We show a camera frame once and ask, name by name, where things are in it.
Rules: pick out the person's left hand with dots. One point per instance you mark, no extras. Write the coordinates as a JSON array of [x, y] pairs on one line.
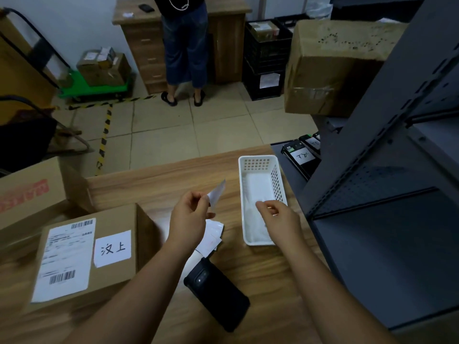
[[188, 225]]

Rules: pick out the person's right hand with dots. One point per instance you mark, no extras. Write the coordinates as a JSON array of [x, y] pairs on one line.
[[285, 223]]

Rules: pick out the stack of white stickers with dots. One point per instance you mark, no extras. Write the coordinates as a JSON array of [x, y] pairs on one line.
[[211, 236]]

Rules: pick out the red stamped white sticker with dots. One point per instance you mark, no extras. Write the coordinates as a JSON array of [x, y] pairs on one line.
[[217, 195]]

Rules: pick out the black handheld scanner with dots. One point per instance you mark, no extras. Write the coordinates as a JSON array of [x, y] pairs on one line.
[[217, 295]]

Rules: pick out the red printed cardboard box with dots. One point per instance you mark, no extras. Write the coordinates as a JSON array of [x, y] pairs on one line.
[[114, 275]]

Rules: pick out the red striped cardboard box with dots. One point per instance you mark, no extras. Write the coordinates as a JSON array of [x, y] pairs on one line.
[[32, 182]]

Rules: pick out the person's left forearm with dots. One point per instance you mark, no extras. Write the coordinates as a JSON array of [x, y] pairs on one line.
[[129, 304]]

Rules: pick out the person's right forearm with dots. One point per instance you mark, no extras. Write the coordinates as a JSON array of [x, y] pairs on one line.
[[337, 300]]

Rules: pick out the large wrapped cardboard box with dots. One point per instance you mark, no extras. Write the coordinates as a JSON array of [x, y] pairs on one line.
[[322, 71]]

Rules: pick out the medium taped cardboard box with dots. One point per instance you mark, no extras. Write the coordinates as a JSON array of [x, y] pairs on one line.
[[107, 76]]

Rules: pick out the small yellowish cardboard box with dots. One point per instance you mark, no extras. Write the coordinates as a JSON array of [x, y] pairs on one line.
[[107, 56]]

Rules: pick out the tiny cardboard box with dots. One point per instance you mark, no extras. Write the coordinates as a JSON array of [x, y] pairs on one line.
[[65, 80]]

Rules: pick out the small labelled cardboard box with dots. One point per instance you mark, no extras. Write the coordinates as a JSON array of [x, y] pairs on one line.
[[88, 58]]

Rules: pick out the stack of large cardboard boxes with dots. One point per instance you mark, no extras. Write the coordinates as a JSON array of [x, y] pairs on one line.
[[18, 78]]

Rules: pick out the pile of translucent backing papers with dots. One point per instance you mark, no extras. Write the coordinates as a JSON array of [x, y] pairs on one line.
[[254, 225]]

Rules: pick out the black scanners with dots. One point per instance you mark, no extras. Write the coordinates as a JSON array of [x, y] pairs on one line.
[[301, 157]]

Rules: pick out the white perforated plastic tray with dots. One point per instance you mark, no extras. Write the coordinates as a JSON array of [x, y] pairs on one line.
[[245, 164]]

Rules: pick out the black flat device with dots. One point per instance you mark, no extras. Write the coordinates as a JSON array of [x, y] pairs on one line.
[[317, 136], [311, 143]]

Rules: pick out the dark metal shelf rack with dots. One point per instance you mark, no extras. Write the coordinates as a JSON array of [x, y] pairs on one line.
[[373, 8], [380, 254]]

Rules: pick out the black plastic crates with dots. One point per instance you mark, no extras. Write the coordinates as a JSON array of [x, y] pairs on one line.
[[252, 89]]

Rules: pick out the green platform trolley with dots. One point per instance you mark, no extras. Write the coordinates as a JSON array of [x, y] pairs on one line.
[[89, 90]]

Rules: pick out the black plastic crate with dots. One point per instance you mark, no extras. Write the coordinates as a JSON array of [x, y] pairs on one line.
[[265, 53], [292, 21]]

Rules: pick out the wooden drawer desk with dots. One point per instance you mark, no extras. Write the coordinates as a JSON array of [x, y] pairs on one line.
[[229, 46]]

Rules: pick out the black office chair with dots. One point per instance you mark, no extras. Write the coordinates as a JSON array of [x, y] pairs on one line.
[[25, 139]]

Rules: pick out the white plastic bag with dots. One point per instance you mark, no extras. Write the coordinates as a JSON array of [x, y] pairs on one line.
[[320, 10]]

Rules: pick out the small black phone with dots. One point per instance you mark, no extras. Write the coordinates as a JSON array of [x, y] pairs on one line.
[[146, 7]]

